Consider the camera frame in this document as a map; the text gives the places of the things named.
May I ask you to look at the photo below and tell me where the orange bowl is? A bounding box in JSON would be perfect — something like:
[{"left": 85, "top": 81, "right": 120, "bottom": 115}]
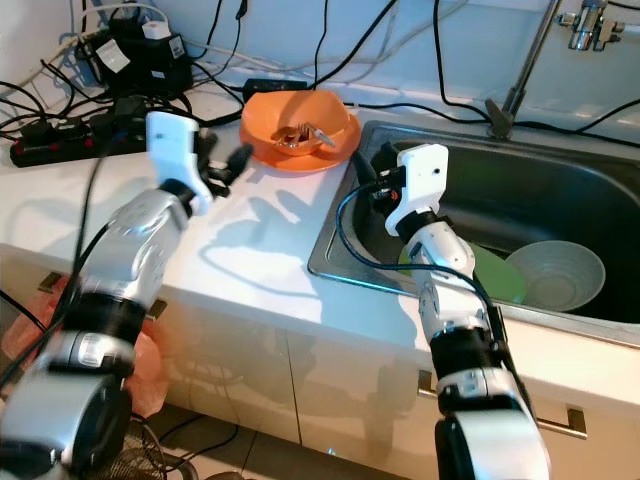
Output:
[{"left": 245, "top": 88, "right": 353, "bottom": 161}]

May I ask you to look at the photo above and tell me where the metal fork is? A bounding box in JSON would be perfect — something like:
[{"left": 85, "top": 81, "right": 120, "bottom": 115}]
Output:
[{"left": 284, "top": 120, "right": 321, "bottom": 152}]

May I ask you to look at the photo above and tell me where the small black adapter box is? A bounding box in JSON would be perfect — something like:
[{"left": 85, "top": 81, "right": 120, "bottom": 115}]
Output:
[{"left": 242, "top": 78, "right": 309, "bottom": 101}]

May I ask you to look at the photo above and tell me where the black plug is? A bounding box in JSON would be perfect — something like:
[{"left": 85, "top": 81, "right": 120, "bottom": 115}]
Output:
[{"left": 110, "top": 95, "right": 146, "bottom": 131}]

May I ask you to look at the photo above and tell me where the metal faucet pipe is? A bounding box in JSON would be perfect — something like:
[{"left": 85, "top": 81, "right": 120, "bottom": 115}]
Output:
[{"left": 485, "top": 0, "right": 564, "bottom": 141}]

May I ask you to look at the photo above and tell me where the large black power adapter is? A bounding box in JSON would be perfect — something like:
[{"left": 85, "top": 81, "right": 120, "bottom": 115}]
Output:
[{"left": 90, "top": 20, "right": 191, "bottom": 86}]

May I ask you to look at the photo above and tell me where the stainless steel sink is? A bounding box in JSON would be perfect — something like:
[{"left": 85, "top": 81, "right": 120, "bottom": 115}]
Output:
[{"left": 308, "top": 120, "right": 640, "bottom": 323}]

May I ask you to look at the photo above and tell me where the black power strip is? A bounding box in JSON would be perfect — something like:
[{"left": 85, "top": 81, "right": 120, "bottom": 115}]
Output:
[{"left": 10, "top": 115, "right": 151, "bottom": 168}]

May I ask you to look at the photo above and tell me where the grey ribbed bowl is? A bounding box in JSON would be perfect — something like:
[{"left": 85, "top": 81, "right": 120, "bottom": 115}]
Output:
[{"left": 505, "top": 240, "right": 606, "bottom": 311}]

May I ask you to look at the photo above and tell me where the red plastic bag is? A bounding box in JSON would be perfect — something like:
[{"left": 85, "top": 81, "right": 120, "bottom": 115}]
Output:
[{"left": 3, "top": 290, "right": 171, "bottom": 421}]

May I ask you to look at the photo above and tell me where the chrome tap valve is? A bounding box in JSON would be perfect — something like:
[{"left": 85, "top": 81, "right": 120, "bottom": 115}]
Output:
[{"left": 558, "top": 0, "right": 626, "bottom": 51}]

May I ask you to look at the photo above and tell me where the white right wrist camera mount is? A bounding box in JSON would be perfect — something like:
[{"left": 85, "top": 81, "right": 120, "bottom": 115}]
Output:
[{"left": 395, "top": 143, "right": 451, "bottom": 239}]

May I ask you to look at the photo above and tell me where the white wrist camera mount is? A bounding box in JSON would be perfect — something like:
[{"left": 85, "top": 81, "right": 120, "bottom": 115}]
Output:
[
  {"left": 146, "top": 110, "right": 213, "bottom": 216},
  {"left": 395, "top": 143, "right": 451, "bottom": 239}
]

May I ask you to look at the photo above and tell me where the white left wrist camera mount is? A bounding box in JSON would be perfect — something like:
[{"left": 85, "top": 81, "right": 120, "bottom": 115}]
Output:
[{"left": 146, "top": 110, "right": 213, "bottom": 216}]

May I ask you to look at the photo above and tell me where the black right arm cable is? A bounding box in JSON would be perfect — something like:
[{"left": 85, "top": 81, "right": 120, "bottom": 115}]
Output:
[{"left": 335, "top": 180, "right": 521, "bottom": 401}]

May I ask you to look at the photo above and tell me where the black power cable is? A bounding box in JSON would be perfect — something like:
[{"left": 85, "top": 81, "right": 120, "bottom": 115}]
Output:
[{"left": 432, "top": 0, "right": 496, "bottom": 116}]

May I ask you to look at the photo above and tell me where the wire fan grille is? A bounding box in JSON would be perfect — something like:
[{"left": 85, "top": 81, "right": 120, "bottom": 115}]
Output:
[{"left": 102, "top": 422, "right": 231, "bottom": 480}]

